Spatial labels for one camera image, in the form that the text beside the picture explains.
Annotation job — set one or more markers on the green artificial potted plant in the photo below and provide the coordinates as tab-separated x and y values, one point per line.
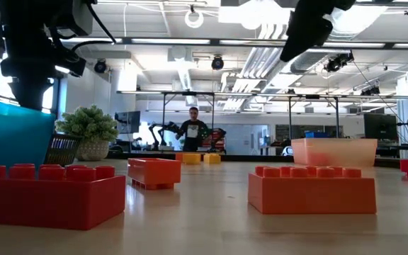
87	127

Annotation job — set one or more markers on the blue box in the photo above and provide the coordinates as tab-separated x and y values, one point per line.
317	135

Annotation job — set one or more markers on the orange toy brick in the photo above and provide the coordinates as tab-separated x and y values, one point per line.
310	195

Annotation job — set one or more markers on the orange translucent bin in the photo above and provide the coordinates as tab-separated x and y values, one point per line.
349	152

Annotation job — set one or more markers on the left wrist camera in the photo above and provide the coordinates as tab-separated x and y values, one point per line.
83	17

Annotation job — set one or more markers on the black background rig frame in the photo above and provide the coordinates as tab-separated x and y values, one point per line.
312	96
188	93

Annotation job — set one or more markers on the small yellow toy brick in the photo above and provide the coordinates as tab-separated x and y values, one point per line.
191	159

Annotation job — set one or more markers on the orange-red toy brick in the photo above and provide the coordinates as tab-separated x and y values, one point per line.
154	171

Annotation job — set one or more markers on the teal plastic tray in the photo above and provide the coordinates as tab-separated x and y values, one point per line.
12	138

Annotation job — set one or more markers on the person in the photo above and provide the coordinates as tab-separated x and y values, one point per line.
191	131

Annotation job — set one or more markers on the black ceiling camera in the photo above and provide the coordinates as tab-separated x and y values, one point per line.
100	66
217	63
370	91
336	63

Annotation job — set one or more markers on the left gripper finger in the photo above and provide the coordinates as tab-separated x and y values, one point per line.
23	93
41	92

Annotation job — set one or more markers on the red background crate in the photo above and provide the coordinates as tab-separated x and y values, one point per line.
219	136

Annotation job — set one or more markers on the black slotted basket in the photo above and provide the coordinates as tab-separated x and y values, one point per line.
62	148

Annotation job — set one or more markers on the white round object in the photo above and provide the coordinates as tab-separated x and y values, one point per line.
287	151

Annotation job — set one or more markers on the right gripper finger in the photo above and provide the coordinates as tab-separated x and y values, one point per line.
306	32

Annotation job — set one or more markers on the black background robot arm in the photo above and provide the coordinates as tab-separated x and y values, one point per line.
170	127

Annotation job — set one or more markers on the black overhead light bar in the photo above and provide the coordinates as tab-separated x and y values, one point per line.
127	41

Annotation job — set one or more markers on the black monitor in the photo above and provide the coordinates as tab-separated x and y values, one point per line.
127	122
380	126

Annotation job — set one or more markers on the long red toy brick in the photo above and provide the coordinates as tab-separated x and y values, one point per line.
48	202

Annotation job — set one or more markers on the black aluminium table frame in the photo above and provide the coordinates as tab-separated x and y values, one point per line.
246	158

